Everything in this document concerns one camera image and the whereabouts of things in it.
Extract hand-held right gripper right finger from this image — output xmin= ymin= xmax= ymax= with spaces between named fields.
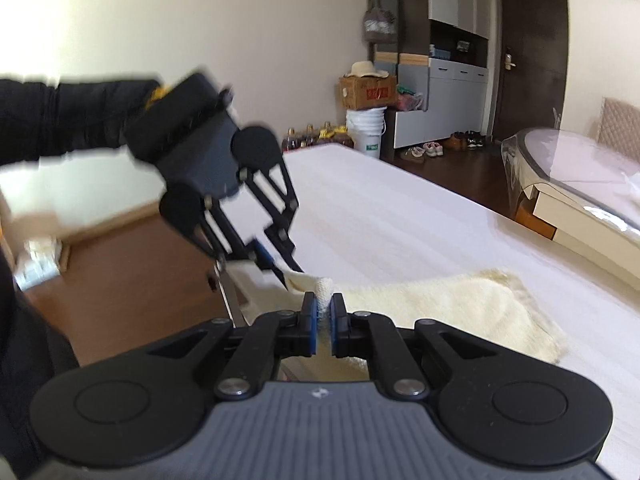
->
xmin=329 ymin=292 xmax=501 ymax=401

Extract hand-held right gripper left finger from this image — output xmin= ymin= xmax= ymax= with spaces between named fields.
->
xmin=145 ymin=291 xmax=319 ymax=402

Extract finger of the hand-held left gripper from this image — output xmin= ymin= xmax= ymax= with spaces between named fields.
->
xmin=239 ymin=160 xmax=305 ymax=273
xmin=192 ymin=195 xmax=290 ymax=291

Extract cream terry towel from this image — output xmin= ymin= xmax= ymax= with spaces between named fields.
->
xmin=280 ymin=267 xmax=571 ymax=383

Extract person's left forearm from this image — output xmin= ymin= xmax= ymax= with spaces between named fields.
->
xmin=0 ymin=77 xmax=163 ymax=166

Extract row of drink bottles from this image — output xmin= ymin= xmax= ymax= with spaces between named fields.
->
xmin=282 ymin=121 xmax=353 ymax=153

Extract white plastic bucket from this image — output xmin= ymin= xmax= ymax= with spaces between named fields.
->
xmin=346 ymin=106 xmax=388 ymax=156

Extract large printed cardboard box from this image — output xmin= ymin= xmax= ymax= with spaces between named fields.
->
xmin=340 ymin=75 xmax=398 ymax=110

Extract colourful plastic bags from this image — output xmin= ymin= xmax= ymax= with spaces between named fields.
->
xmin=396 ymin=85 xmax=426 ymax=112

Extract straw hat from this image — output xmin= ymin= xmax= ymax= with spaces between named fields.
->
xmin=348 ymin=60 xmax=391 ymax=80

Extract white box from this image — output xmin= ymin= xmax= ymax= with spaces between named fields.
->
xmin=12 ymin=237 xmax=66 ymax=291

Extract grey and white cabinet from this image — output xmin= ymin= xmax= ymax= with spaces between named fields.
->
xmin=370 ymin=0 xmax=493 ymax=151

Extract grey hanging bag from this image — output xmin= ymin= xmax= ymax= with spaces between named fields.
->
xmin=362 ymin=0 xmax=398 ymax=43

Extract cream desk with glass top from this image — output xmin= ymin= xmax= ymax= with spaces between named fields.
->
xmin=500 ymin=127 xmax=640 ymax=266

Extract dark wooden door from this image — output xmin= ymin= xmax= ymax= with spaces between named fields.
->
xmin=492 ymin=0 xmax=571 ymax=143

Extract beige patterned chair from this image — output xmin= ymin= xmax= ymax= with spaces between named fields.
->
xmin=590 ymin=96 xmax=640 ymax=161

